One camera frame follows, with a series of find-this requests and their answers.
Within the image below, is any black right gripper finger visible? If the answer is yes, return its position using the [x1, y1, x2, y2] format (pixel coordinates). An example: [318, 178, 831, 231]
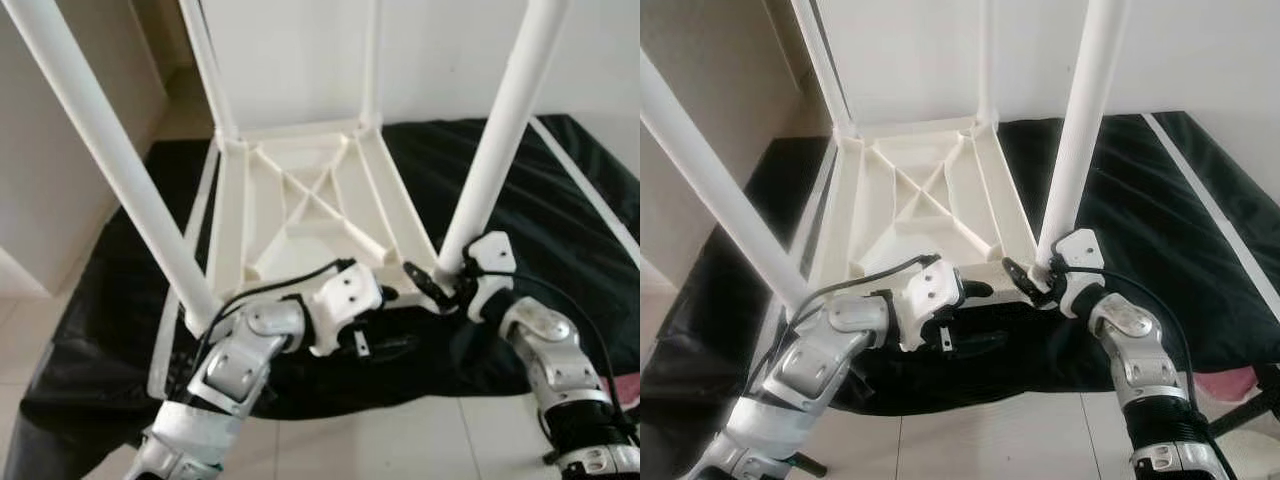
[1001, 256, 1047, 302]
[402, 259, 452, 307]

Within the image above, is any grey tape strip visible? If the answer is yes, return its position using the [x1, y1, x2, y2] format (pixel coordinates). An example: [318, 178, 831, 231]
[529, 118, 641, 267]
[1144, 113, 1280, 293]
[147, 150, 220, 397]
[749, 150, 840, 343]

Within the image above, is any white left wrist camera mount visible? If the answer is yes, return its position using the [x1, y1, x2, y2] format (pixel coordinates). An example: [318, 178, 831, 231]
[894, 257, 967, 352]
[304, 262, 387, 357]

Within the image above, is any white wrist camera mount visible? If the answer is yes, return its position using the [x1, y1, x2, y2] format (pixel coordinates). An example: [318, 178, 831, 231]
[894, 257, 967, 352]
[464, 231, 518, 324]
[304, 262, 387, 357]
[1051, 228, 1105, 320]

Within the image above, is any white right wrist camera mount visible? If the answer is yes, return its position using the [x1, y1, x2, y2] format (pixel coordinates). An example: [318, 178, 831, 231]
[464, 231, 518, 324]
[1051, 228, 1105, 320]

